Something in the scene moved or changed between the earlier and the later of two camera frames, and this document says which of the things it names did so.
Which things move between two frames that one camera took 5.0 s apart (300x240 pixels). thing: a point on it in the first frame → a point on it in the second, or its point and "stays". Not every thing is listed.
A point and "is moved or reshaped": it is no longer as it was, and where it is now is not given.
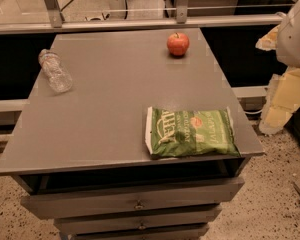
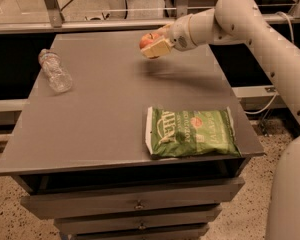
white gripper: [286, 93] → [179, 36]
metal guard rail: [181, 20] stays
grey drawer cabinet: [81, 155] stays
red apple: [177, 44] is moved or reshaped
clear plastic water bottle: [58, 76] stays
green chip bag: [186, 132] stays
